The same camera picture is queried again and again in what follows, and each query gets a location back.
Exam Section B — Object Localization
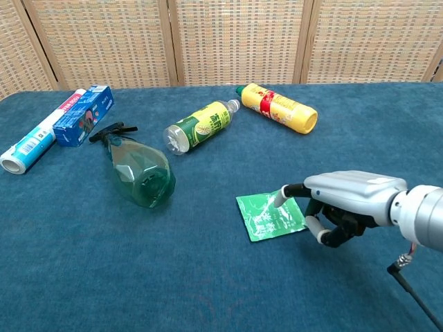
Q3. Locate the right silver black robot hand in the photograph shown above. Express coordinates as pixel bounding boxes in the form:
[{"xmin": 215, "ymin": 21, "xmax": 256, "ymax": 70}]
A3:
[{"xmin": 273, "ymin": 170, "xmax": 408, "ymax": 248}]

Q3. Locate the small green packet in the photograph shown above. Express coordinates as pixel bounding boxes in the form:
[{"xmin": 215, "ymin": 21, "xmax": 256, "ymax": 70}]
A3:
[{"xmin": 235, "ymin": 190, "xmax": 309, "ymax": 243}]

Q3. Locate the yellow bottle with red label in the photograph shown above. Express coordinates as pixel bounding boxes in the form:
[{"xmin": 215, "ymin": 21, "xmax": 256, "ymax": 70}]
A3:
[{"xmin": 235, "ymin": 83, "xmax": 318, "ymax": 135}]

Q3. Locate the clear bottle with green label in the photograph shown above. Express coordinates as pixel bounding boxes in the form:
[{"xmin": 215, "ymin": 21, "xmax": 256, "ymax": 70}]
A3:
[{"xmin": 162, "ymin": 98, "xmax": 242, "ymax": 156}]

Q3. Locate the woven bamboo folding screen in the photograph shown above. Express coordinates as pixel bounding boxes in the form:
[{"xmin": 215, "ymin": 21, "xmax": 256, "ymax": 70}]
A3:
[{"xmin": 0, "ymin": 0, "xmax": 443, "ymax": 102}]

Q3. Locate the green transparent spray bottle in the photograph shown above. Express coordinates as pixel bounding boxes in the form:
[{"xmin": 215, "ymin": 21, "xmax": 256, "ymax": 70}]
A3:
[{"xmin": 89, "ymin": 121, "xmax": 177, "ymax": 209}]

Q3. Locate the blue table cloth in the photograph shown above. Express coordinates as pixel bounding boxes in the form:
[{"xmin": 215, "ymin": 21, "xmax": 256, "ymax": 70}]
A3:
[{"xmin": 0, "ymin": 82, "xmax": 443, "ymax": 332}]

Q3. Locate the blue toothpaste box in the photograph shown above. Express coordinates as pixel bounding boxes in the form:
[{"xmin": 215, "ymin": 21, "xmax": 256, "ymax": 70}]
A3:
[{"xmin": 52, "ymin": 85, "xmax": 115, "ymax": 148}]

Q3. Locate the white blue plastic wrap roll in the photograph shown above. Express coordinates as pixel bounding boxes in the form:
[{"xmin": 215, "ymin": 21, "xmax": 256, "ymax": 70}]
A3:
[{"xmin": 0, "ymin": 88, "xmax": 87, "ymax": 175}]

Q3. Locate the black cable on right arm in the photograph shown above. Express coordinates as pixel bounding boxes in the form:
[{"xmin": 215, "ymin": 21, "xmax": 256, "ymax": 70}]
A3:
[{"xmin": 387, "ymin": 242, "xmax": 443, "ymax": 331}]

